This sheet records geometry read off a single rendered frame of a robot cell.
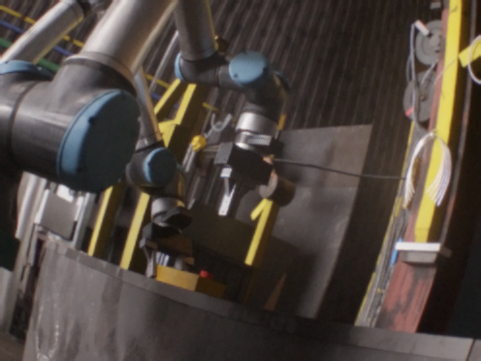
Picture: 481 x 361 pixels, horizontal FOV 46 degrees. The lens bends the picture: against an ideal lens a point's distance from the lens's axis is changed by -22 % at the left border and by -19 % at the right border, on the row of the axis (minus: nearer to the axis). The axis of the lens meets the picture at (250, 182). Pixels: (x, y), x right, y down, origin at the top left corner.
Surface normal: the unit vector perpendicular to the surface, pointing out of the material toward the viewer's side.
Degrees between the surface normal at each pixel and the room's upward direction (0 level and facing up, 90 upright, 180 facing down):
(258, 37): 90
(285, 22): 90
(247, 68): 90
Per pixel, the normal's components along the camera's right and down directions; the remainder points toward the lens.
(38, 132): -0.34, 0.00
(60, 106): -0.17, -0.45
